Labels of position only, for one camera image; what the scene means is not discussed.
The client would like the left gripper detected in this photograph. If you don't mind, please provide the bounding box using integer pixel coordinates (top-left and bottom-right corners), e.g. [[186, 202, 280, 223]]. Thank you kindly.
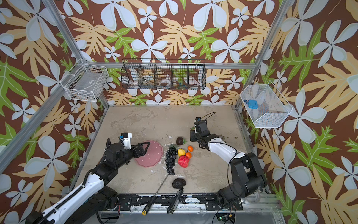
[[116, 140, 150, 169]]

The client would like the dark purple mangosteen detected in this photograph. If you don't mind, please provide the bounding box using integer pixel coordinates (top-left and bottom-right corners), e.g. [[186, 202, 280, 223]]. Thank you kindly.
[[176, 137, 187, 146]]

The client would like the yellow lemon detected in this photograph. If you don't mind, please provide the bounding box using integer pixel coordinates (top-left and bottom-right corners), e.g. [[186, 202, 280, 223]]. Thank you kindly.
[[177, 148, 186, 157]]

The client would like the red apple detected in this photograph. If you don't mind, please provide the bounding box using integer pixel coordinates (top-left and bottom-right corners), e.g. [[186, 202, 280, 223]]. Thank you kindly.
[[178, 155, 190, 168]]

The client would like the dark avocado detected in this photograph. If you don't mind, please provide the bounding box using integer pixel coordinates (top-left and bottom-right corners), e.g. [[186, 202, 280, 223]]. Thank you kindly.
[[172, 178, 186, 189]]

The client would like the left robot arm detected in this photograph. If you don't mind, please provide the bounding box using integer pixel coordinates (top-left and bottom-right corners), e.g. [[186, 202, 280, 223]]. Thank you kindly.
[[25, 139, 150, 224]]

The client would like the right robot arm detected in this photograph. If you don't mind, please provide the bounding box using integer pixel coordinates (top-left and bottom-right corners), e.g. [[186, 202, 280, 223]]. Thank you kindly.
[[190, 117, 267, 208]]

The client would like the pink polka dot plate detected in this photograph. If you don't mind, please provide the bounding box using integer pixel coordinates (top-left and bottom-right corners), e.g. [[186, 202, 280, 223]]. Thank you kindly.
[[135, 140, 163, 168]]

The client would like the black grape bunch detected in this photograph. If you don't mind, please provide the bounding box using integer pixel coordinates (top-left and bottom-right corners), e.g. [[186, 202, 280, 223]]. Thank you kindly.
[[165, 146, 178, 175]]

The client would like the blue object in basket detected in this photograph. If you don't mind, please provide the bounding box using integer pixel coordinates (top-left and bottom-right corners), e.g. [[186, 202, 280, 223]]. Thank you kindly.
[[245, 99, 259, 109]]

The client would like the black rod yellow tip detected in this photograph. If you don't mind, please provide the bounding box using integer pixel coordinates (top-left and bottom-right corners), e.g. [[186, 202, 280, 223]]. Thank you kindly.
[[142, 173, 169, 216]]

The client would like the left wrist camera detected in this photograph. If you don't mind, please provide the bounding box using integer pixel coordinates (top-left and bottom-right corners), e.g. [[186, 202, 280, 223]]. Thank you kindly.
[[119, 133, 132, 149]]

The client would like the black wire basket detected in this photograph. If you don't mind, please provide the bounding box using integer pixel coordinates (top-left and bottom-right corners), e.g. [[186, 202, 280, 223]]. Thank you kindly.
[[119, 58, 207, 90]]

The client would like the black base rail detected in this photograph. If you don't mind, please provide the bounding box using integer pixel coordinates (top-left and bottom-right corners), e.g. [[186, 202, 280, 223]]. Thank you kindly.
[[117, 193, 243, 211]]

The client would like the white wire basket right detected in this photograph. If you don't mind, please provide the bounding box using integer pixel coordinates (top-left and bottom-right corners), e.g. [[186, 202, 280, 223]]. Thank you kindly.
[[240, 82, 293, 129]]

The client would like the white wire basket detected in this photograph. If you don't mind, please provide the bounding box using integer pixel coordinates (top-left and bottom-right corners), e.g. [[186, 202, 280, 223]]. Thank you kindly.
[[240, 82, 293, 129], [62, 63, 109, 102]]

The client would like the white wire basket left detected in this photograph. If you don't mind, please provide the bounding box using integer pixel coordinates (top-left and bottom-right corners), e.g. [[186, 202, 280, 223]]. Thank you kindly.
[[62, 63, 109, 102]]

